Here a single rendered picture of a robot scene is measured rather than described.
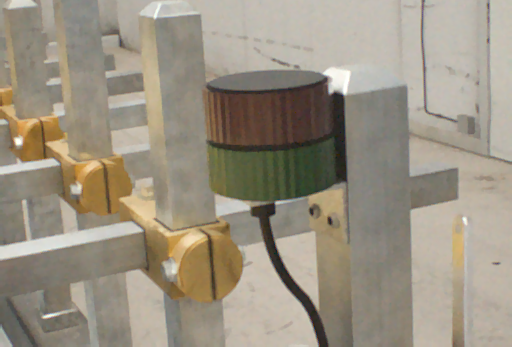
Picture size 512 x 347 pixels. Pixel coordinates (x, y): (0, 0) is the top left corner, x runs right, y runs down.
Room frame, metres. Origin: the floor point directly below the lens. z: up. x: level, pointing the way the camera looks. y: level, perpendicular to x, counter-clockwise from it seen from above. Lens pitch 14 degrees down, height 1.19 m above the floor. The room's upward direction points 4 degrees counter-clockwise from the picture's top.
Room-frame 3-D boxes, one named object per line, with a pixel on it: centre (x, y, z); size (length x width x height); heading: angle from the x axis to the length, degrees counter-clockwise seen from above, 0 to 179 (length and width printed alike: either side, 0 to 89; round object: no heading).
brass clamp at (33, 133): (1.16, 0.27, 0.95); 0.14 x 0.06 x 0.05; 24
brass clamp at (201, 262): (0.70, 0.06, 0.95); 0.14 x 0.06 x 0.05; 24
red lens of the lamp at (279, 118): (0.43, -0.01, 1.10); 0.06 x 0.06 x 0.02
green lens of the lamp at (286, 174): (0.43, -0.01, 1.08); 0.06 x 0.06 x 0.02
